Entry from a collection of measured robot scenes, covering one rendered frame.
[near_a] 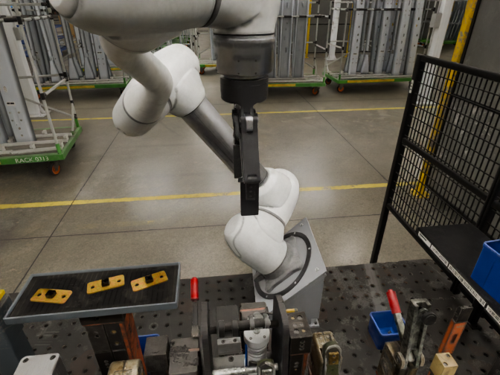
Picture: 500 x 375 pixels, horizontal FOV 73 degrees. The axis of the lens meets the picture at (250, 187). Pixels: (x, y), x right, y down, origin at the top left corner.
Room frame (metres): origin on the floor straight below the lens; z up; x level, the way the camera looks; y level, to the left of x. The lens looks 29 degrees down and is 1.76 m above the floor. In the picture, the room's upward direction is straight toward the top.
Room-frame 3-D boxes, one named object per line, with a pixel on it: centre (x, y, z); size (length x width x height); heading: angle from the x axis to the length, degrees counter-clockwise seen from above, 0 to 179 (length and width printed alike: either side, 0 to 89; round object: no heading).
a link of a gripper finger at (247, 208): (0.47, 0.00, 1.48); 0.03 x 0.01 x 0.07; 97
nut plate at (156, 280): (0.61, 0.25, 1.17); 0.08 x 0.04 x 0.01; 117
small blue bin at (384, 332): (0.79, -0.48, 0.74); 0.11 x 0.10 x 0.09; 97
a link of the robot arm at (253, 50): (0.54, 0.01, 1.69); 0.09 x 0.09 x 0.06
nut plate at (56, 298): (0.56, 0.46, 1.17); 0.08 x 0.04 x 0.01; 85
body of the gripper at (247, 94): (0.54, 0.01, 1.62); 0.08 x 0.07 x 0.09; 7
